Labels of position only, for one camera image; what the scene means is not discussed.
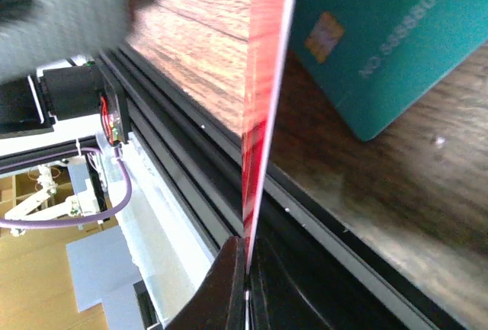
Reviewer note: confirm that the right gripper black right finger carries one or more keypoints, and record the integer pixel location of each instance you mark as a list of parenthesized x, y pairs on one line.
[(286, 293)]

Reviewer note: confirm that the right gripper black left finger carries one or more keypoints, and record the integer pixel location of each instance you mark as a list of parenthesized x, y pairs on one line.
[(219, 302)]

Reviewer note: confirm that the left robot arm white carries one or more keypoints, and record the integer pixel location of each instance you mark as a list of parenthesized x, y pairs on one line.
[(37, 33)]

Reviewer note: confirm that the teal card right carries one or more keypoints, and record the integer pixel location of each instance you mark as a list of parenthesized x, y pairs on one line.
[(373, 59)]

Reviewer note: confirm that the black front rail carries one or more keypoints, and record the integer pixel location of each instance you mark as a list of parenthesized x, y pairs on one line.
[(200, 160)]

